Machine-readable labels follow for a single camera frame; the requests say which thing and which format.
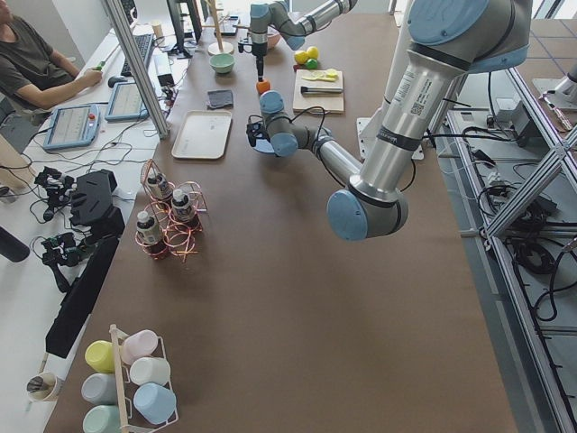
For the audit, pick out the paper cup with pens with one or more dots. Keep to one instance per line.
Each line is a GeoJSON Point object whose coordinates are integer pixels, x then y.
{"type": "Point", "coordinates": [43, 387]}

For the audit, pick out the black monitor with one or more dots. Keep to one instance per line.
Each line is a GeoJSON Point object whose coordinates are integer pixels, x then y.
{"type": "Point", "coordinates": [185, 19]}

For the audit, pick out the white cup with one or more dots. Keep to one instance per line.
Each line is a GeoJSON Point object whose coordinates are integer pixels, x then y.
{"type": "Point", "coordinates": [150, 369]}

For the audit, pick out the blue teach pendant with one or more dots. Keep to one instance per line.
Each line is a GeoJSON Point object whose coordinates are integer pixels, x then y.
{"type": "Point", "coordinates": [125, 104]}
{"type": "Point", "coordinates": [71, 127]}

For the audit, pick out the yellow plastic knife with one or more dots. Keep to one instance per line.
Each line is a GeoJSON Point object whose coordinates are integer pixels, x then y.
{"type": "Point", "coordinates": [325, 78]}

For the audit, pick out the yellow cup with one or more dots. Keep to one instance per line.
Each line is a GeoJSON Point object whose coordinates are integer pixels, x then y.
{"type": "Point", "coordinates": [100, 357]}

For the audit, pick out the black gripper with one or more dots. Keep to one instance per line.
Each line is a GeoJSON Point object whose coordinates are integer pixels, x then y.
{"type": "Point", "coordinates": [254, 133]}
{"type": "Point", "coordinates": [259, 50]}

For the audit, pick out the green cup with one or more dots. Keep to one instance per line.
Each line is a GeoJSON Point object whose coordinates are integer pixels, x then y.
{"type": "Point", "coordinates": [102, 419]}

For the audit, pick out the white cup rack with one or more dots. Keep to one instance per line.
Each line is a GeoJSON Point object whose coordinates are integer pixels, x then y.
{"type": "Point", "coordinates": [130, 419]}

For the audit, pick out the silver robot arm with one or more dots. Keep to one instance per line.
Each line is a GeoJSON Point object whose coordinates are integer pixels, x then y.
{"type": "Point", "coordinates": [276, 15]}
{"type": "Point", "coordinates": [443, 40]}

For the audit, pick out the blue cup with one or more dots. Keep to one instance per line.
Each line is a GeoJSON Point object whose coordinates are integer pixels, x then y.
{"type": "Point", "coordinates": [155, 403]}

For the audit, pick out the wooden cutting board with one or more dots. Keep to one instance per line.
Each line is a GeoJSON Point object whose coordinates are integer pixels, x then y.
{"type": "Point", "coordinates": [332, 104]}

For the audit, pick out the cream rabbit tray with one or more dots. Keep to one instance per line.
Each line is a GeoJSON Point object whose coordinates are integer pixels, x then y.
{"type": "Point", "coordinates": [203, 135]}

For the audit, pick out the wooden cup stand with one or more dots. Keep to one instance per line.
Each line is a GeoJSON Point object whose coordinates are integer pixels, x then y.
{"type": "Point", "coordinates": [220, 46]}

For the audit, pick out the pink cup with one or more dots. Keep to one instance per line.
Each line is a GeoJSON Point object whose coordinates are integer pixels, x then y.
{"type": "Point", "coordinates": [138, 345]}

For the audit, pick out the copper wire bottle rack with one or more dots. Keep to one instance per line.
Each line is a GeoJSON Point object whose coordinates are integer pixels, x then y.
{"type": "Point", "coordinates": [179, 238]}

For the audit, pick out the orange mandarin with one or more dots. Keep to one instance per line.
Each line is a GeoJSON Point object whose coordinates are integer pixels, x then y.
{"type": "Point", "coordinates": [263, 86]}

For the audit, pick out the green bowl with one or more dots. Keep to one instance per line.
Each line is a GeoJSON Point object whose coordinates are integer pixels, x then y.
{"type": "Point", "coordinates": [222, 63]}

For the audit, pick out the pink bowl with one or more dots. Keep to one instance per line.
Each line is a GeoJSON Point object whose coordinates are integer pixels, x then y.
{"type": "Point", "coordinates": [273, 39]}

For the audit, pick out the seated person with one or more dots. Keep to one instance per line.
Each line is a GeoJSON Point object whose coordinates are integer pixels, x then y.
{"type": "Point", "coordinates": [33, 73]}

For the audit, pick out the black keyboard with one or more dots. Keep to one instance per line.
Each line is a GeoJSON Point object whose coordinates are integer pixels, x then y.
{"type": "Point", "coordinates": [145, 47]}

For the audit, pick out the blue plate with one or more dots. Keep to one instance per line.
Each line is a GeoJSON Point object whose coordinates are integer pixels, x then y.
{"type": "Point", "coordinates": [261, 144]}

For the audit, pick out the grey cup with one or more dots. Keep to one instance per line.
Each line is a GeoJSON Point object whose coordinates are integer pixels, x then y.
{"type": "Point", "coordinates": [100, 389]}

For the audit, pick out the tea bottle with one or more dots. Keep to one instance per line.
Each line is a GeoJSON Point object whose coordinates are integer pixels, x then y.
{"type": "Point", "coordinates": [182, 209]}
{"type": "Point", "coordinates": [158, 186]}
{"type": "Point", "coordinates": [150, 236]}

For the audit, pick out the grey cloth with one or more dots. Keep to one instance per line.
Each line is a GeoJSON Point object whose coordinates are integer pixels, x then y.
{"type": "Point", "coordinates": [221, 98]}

